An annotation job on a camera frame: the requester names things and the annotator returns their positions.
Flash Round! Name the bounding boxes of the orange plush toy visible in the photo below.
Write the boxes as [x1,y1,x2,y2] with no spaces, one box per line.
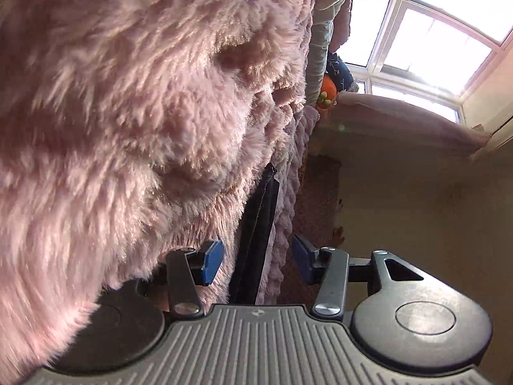
[316,74,339,110]

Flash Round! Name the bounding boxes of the grey green quilt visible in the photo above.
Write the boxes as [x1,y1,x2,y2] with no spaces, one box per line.
[307,0,387,107]

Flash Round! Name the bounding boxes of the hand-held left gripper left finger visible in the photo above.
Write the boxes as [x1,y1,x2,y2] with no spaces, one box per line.
[165,240,224,321]

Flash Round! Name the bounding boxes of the pink fluffy blanket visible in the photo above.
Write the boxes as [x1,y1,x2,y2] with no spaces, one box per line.
[0,0,326,378]

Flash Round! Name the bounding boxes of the pink curtain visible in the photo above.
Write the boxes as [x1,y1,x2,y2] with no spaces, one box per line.
[336,91,492,160]

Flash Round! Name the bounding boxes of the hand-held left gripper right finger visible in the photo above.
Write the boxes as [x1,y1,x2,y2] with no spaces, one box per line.
[292,235,425,318]

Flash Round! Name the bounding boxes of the dark blue patterned cloth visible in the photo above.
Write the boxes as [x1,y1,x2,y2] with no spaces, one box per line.
[325,51,359,93]

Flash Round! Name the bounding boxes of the white framed window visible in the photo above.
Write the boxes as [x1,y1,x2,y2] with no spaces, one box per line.
[345,0,513,123]

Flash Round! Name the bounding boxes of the dark blue pants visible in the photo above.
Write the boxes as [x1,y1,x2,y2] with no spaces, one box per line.
[228,163,280,305]

